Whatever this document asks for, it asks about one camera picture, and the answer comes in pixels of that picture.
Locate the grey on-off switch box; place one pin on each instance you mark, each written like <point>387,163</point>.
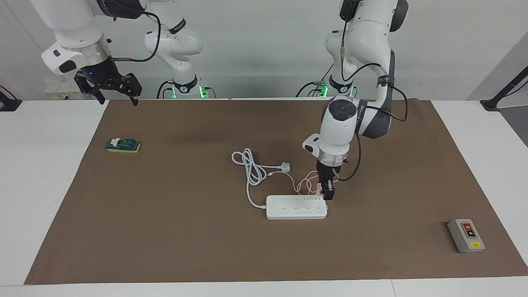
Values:
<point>466,235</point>

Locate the brown table mat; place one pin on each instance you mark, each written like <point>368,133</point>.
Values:
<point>185,247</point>

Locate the black clamp mount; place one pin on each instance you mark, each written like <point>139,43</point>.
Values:
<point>491,104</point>
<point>8,105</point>

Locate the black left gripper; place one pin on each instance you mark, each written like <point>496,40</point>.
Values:
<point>329,171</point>

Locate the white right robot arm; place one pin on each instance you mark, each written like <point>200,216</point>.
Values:
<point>70,24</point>

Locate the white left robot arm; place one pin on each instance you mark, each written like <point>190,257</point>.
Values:
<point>342,123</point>

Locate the white power strip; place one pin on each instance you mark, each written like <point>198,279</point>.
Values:
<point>297,207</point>

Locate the white wall box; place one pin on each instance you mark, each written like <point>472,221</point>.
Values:
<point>57,94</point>

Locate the green knife switch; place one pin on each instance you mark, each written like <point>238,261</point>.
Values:
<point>123,145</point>

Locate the pink charger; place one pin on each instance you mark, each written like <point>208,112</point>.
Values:
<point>319,189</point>

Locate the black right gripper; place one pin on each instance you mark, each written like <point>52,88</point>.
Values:
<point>101,74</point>

